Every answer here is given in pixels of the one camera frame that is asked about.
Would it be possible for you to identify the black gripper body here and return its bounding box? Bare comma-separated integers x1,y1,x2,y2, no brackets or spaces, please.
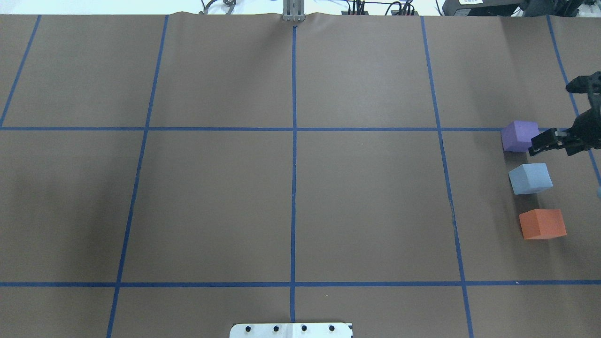
565,109,601,156

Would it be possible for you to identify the light blue foam block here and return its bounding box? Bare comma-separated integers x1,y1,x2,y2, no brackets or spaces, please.
508,163,554,195

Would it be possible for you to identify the purple foam block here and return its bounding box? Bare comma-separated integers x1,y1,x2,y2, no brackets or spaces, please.
501,120,539,153

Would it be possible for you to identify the orange foam block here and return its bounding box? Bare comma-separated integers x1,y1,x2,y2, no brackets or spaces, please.
518,209,567,240

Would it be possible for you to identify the black power adapter box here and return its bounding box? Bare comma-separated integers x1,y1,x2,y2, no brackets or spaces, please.
442,0,522,17

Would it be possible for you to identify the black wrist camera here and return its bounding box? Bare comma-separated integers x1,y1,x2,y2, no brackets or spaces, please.
565,71,601,111

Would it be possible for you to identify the aluminium frame post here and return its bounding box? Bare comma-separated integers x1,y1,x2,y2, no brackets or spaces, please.
282,0,306,22

